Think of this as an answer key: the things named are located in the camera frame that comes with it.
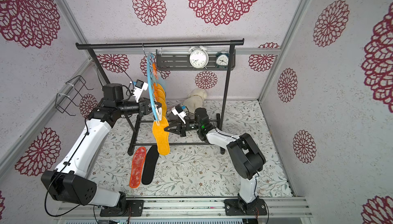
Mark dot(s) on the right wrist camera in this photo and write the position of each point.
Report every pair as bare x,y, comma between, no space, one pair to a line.
178,110

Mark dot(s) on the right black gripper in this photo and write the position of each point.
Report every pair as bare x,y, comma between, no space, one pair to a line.
182,127

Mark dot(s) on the black metal clothes rack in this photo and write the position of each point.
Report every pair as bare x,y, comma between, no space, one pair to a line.
232,43

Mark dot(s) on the green alarm clock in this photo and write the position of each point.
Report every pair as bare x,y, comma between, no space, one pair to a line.
222,59

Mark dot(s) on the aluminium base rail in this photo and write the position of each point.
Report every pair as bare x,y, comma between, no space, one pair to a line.
192,210

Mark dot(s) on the black wire wall basket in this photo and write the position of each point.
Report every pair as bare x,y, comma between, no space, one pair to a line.
74,86

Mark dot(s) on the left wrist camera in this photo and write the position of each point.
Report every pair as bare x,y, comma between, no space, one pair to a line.
139,88

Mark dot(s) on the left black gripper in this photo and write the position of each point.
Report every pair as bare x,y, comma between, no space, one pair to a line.
144,108

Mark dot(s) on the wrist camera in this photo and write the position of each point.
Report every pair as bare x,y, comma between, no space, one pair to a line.
178,110
139,88

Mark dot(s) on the orange insole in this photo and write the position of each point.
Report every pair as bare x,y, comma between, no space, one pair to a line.
161,97
161,136

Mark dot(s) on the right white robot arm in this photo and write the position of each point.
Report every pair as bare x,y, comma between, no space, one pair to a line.
246,156

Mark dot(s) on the blue round clip hanger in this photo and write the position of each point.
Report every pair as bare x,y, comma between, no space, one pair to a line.
149,71

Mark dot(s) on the red gel insole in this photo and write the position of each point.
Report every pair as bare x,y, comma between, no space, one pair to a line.
137,167

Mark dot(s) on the black insole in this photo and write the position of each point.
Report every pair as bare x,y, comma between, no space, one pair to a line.
150,165

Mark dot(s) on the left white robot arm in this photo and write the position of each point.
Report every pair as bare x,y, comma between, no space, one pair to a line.
69,182

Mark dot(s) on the hanging orange insole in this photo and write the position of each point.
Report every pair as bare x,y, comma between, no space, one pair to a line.
161,97

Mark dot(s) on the white alarm clock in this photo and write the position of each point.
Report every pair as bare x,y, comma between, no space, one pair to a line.
198,57

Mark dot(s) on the cream plush toy dog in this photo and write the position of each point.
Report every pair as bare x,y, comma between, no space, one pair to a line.
195,99

